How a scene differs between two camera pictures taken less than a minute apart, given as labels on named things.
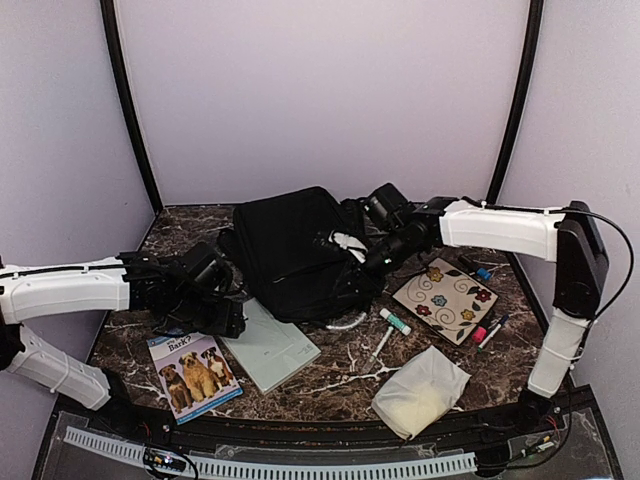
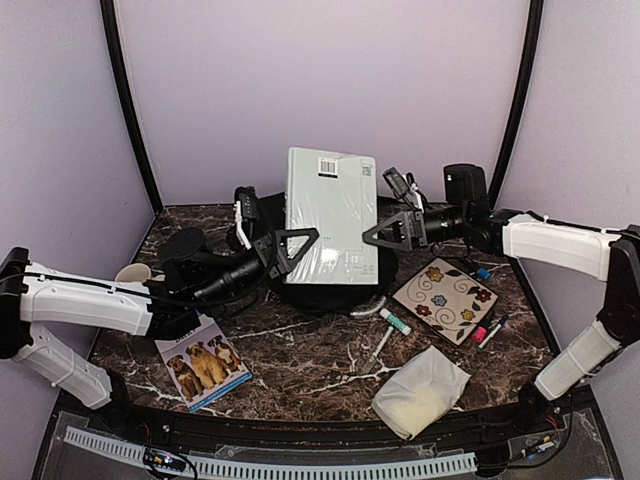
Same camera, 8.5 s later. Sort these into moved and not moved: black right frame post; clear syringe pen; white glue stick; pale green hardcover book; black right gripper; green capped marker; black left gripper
Moved: pale green hardcover book; black right gripper; black left gripper
Not moved: black right frame post; clear syringe pen; green capped marker; white glue stick
